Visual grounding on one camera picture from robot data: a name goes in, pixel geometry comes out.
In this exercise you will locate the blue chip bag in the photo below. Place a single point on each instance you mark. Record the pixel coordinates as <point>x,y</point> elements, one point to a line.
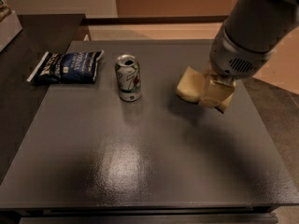
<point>69,68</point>

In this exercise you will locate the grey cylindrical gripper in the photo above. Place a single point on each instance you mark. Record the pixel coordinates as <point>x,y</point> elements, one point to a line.
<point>234,57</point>

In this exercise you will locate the green white soda can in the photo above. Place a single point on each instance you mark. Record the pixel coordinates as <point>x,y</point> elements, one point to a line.
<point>128,77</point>

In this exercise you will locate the white box at left edge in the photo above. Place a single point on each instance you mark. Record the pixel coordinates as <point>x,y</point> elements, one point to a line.
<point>9,28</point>

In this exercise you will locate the yellow wavy sponge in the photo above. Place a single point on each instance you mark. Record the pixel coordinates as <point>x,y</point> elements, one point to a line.
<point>189,89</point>

